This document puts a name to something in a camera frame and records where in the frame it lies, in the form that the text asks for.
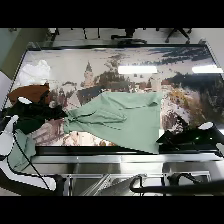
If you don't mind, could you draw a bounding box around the black office chair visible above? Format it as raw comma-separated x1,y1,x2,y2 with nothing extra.
110,27,148,45
164,27,192,44

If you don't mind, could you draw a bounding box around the black cable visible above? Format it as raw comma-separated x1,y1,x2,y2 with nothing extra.
11,131,55,193
129,173,148,195

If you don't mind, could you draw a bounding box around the pale green garment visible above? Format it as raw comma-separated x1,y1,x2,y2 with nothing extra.
7,128,37,172

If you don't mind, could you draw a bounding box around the white garment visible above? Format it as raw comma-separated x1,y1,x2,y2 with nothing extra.
17,59,52,87

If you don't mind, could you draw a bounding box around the green shirt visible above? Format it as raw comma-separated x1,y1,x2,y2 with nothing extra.
62,90,165,155

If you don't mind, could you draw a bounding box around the brown garment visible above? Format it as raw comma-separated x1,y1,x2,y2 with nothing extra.
7,83,52,105

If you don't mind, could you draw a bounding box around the silver frame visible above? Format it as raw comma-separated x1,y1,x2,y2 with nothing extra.
19,152,224,197

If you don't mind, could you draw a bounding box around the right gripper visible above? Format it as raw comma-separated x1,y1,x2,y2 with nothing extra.
156,130,183,145

